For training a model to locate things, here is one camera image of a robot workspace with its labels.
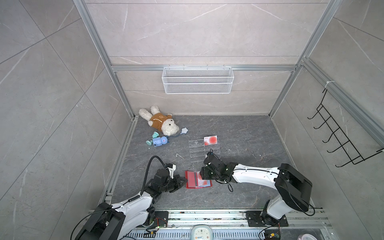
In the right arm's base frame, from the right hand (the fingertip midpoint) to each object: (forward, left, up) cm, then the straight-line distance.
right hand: (202, 172), depth 86 cm
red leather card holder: (-4, +5, -2) cm, 7 cm away
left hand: (-3, +9, +1) cm, 9 cm away
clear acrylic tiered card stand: (+16, +2, 0) cm, 16 cm away
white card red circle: (+19, -7, +6) cm, 21 cm away
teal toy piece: (+28, +32, 0) cm, 43 cm away
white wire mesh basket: (+55, +1, +27) cm, 61 cm away
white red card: (-6, 0, -1) cm, 6 cm away
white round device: (-29, +2, -1) cm, 29 cm away
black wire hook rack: (-1, -61, +30) cm, 68 cm away
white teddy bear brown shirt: (+35, +26, +6) cm, 44 cm away
